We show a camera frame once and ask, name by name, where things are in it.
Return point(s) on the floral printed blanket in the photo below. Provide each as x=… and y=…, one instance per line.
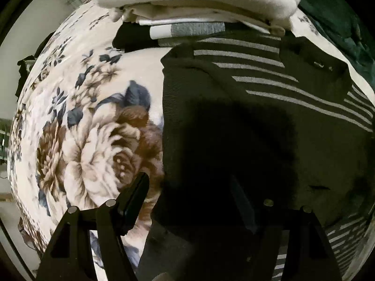
x=88, y=123

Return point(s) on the folded grey white black garment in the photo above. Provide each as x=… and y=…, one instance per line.
x=187, y=30

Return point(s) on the folded cream garment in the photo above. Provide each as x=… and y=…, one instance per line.
x=164, y=13

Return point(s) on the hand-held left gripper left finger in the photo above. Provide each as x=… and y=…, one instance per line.
x=133, y=202

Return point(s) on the dark striped sweater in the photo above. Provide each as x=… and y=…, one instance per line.
x=234, y=128

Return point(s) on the dark green cloth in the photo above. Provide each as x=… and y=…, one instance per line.
x=331, y=8

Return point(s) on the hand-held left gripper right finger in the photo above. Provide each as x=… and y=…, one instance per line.
x=244, y=207

